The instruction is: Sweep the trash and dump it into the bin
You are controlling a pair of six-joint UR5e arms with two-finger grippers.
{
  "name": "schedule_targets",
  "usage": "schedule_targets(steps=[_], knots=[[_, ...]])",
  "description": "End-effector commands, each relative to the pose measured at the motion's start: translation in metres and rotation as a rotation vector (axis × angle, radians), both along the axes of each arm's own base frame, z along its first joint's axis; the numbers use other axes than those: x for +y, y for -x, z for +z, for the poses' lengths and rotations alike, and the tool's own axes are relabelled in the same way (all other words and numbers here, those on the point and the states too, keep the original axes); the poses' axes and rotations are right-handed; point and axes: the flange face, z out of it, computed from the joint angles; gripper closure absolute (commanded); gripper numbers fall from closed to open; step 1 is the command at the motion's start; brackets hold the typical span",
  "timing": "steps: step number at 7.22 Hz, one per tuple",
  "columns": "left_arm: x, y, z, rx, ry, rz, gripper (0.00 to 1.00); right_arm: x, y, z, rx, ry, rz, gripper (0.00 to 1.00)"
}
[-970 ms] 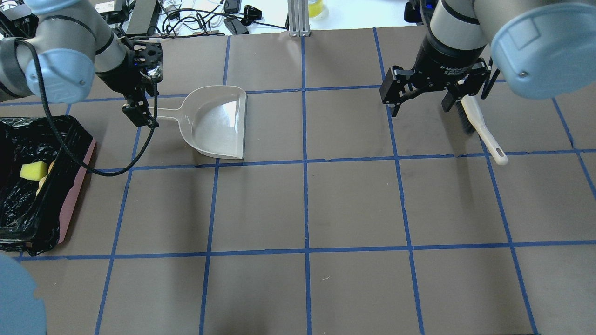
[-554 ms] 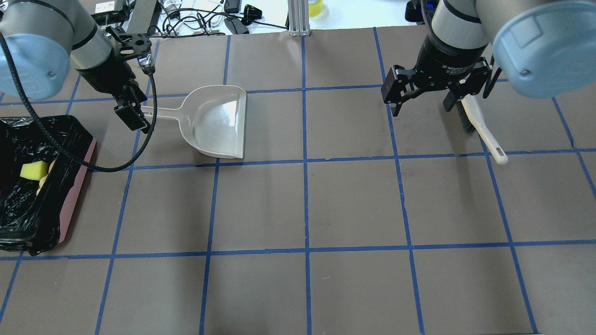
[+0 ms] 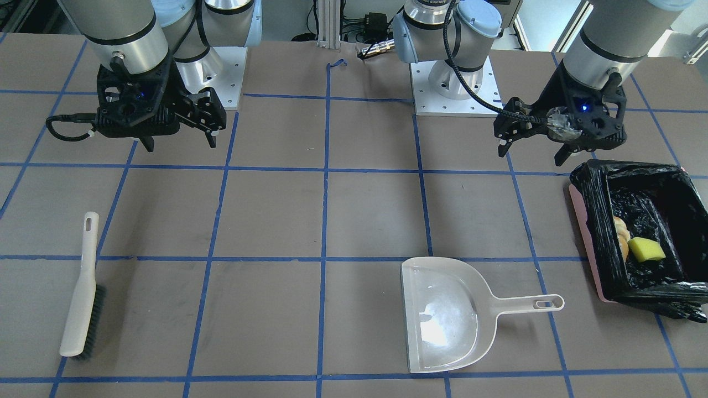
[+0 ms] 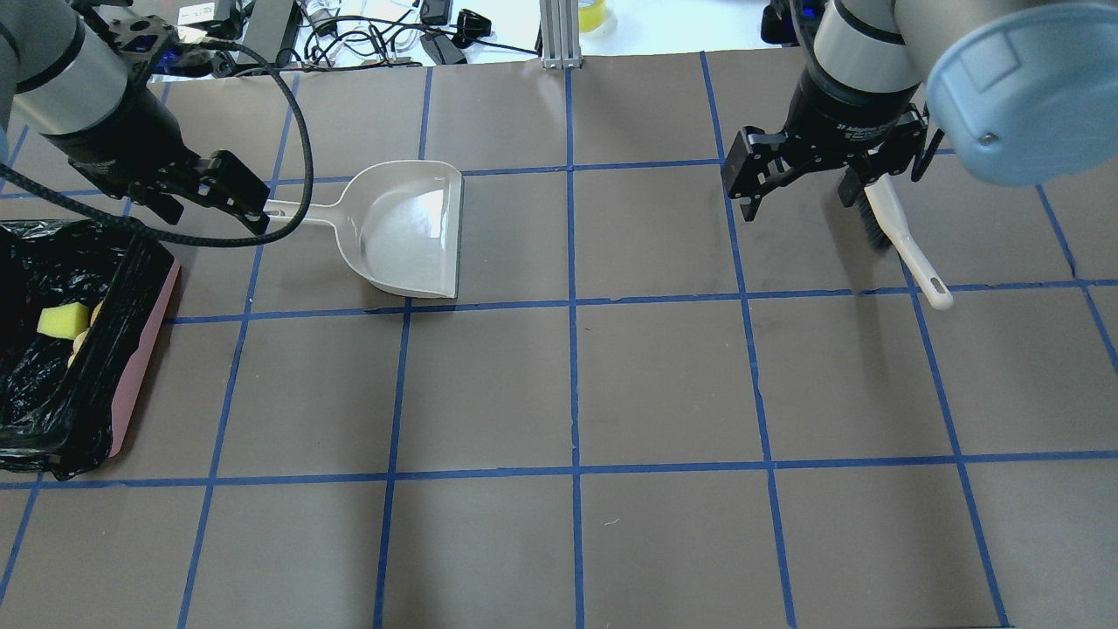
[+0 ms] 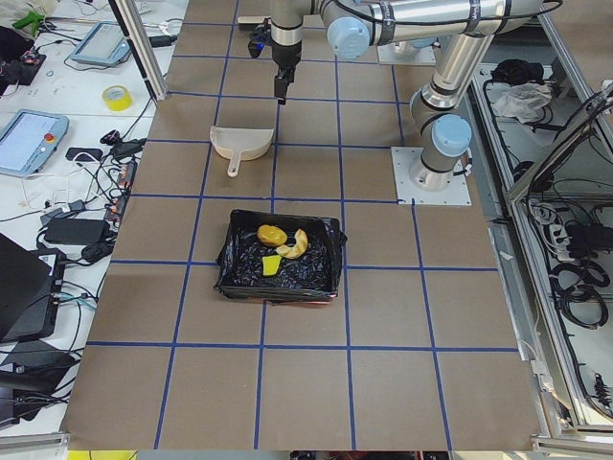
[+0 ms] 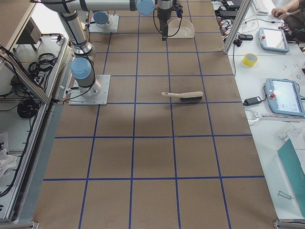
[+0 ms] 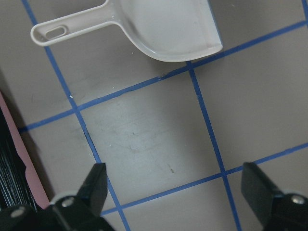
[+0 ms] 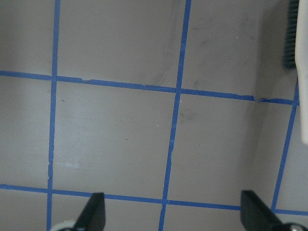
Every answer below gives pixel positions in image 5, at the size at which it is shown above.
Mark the black power adapter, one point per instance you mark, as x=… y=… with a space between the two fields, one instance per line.
x=76 y=231

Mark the black laptop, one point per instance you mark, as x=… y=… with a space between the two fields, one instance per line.
x=30 y=284

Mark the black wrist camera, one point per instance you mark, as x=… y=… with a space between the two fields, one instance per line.
x=259 y=38

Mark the yellow sponge piece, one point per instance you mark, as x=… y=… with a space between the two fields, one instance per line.
x=271 y=265

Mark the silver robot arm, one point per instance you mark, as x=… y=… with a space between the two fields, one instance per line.
x=470 y=26
x=286 y=23

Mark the cream croissant-shaped toy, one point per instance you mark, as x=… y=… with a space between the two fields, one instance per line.
x=297 y=249

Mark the blue teach pendant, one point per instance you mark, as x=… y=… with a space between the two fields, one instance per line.
x=29 y=139
x=104 y=45

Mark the orange potato-shaped toy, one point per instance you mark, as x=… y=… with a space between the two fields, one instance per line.
x=271 y=235

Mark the pink bin with black bag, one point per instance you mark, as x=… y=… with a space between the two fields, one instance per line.
x=314 y=277

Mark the white plastic dustpan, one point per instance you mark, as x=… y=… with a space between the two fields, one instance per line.
x=240 y=144

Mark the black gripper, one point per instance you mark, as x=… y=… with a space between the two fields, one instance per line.
x=285 y=57

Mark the yellow tape roll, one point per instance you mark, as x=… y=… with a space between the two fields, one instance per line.
x=117 y=98

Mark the crumpled white cloth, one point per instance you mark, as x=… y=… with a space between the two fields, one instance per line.
x=523 y=102

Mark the blue teach pendant far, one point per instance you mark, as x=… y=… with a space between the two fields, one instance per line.
x=104 y=45

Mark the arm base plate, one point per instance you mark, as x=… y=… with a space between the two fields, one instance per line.
x=406 y=53
x=416 y=185

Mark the aluminium frame post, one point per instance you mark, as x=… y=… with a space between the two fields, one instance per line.
x=129 y=20

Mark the white hand brush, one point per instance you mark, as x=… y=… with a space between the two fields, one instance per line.
x=252 y=23

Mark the green clamp tool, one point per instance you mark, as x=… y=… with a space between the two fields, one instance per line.
x=30 y=23

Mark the blue teach pendant near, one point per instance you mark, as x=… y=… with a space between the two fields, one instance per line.
x=29 y=139

